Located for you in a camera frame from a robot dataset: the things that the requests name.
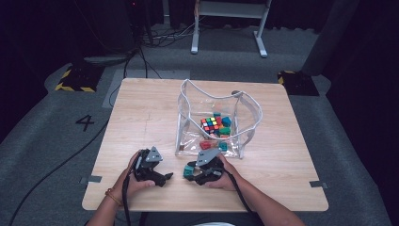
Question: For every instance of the person's left hand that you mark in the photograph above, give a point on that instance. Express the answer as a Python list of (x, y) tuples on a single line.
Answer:
[(127, 185)]

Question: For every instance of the person's white clothing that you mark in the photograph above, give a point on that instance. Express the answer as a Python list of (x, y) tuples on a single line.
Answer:
[(215, 224)]

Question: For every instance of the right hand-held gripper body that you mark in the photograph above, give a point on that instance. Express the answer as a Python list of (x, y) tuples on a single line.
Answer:
[(211, 172)]

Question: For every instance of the teal toy block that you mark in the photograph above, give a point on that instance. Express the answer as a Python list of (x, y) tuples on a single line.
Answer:
[(223, 146)]

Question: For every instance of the black equipment cabinet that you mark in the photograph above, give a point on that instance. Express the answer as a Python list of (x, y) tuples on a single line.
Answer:
[(109, 28)]

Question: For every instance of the grey tape strip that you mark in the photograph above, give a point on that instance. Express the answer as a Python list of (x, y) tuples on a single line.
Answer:
[(318, 184), (91, 179)]

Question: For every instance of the cyan toy block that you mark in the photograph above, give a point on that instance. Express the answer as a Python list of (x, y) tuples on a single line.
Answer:
[(216, 114)]

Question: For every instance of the blue toy block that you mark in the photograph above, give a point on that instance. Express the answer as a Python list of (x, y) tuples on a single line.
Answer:
[(226, 121)]

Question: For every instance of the green toy block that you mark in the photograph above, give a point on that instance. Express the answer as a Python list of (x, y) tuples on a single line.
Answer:
[(224, 131)]

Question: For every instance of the person's right hand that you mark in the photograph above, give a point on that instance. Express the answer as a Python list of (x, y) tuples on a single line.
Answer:
[(229, 179)]

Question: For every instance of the multicoloured puzzle cube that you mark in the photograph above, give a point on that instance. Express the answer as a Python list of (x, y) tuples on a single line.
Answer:
[(209, 125)]

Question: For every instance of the white metal desk frame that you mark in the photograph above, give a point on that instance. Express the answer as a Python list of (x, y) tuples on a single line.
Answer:
[(230, 9)]

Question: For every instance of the pink toy block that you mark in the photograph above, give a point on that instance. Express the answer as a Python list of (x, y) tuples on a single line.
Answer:
[(224, 136)]

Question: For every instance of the mint toy block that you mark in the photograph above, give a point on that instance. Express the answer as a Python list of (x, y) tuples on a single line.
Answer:
[(188, 172)]

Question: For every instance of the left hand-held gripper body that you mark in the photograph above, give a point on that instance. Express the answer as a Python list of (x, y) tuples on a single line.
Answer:
[(144, 169)]

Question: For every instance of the grey round sticker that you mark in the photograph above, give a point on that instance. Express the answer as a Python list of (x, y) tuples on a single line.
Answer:
[(235, 92)]

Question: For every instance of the black yellow striped floor mat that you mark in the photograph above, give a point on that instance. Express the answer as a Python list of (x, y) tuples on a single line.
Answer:
[(80, 80), (298, 83)]

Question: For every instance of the clear plastic bag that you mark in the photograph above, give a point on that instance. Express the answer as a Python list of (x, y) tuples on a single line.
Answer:
[(194, 106)]

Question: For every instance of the red toy block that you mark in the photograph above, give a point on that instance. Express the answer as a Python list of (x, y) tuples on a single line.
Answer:
[(205, 145), (219, 120)]

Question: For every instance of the grey padded post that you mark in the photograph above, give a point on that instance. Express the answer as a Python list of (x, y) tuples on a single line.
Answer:
[(329, 37)]

